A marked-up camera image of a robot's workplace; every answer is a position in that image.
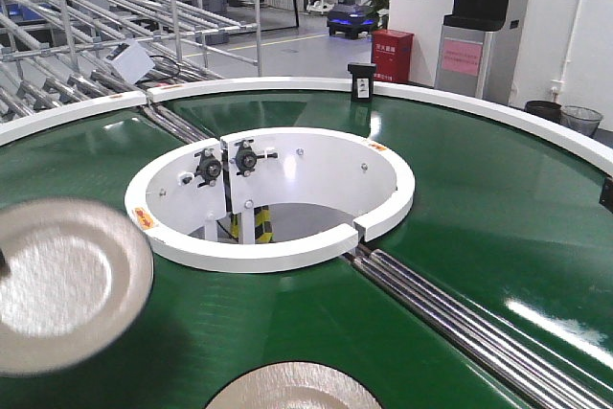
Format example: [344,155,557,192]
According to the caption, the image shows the black water dispenser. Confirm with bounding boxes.
[435,0,509,98]

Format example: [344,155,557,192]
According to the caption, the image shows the white outer conveyor rim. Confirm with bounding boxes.
[1,77,612,174]

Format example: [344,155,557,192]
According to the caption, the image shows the black waste bin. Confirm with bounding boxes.
[524,100,561,124]

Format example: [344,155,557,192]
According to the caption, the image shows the black bearing block right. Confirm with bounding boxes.
[234,140,279,177]

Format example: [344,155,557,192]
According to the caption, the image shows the black sensor box on rim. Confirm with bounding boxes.
[348,62,376,102]

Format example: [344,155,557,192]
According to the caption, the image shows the red fire extinguisher cabinet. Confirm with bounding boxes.
[372,30,414,84]

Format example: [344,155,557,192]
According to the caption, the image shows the steel conveyor rollers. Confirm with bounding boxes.
[343,245,612,408]

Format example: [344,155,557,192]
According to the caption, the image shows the black bearing block left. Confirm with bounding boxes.
[194,148,223,188]

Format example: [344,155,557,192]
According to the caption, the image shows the black mobile robot blue light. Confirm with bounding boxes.
[327,3,375,39]

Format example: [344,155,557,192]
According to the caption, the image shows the beige plate black rim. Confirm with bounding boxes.
[207,361,381,408]
[1,197,154,376]

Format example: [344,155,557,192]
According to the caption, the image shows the mesh waste bin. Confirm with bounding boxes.
[560,105,603,138]

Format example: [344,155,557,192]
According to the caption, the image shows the white inner conveyor ring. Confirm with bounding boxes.
[124,126,417,274]

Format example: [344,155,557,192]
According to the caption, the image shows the black bearing block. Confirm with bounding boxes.
[234,140,279,177]
[194,148,223,188]

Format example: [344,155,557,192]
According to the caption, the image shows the white electrical box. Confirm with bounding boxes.
[104,39,155,83]

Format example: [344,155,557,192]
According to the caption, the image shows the metal roller rack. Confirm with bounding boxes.
[1,0,261,123]

